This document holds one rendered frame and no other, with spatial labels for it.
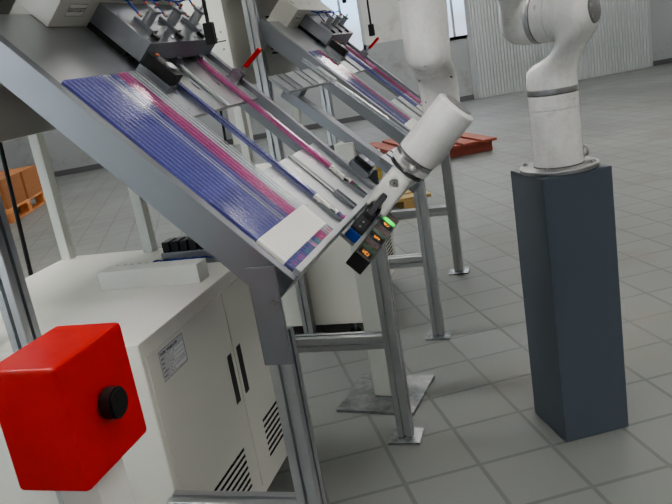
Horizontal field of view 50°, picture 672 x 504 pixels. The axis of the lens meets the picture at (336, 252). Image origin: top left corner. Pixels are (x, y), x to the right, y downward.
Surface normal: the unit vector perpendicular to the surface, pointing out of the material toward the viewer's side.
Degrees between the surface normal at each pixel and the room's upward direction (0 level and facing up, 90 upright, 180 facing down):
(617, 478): 0
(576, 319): 90
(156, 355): 90
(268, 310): 90
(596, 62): 90
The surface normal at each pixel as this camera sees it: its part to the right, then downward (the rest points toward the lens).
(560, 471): -0.16, -0.95
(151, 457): -0.25, 0.29
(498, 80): 0.19, 0.23
